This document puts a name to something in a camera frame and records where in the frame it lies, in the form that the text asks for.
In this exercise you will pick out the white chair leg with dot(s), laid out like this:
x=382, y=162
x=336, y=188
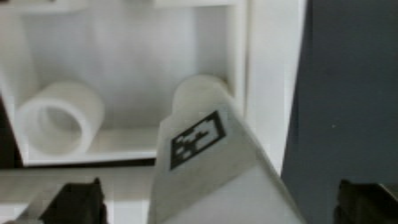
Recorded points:
x=217, y=186

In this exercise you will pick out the white U-shaped fence wall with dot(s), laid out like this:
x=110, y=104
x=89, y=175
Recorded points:
x=126, y=176

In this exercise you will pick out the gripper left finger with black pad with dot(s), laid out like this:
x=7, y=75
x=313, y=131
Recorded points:
x=68, y=204

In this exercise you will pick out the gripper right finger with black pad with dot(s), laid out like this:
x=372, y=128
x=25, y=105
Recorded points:
x=366, y=203

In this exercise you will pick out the white chair seat part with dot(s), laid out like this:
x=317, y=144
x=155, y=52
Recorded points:
x=96, y=56

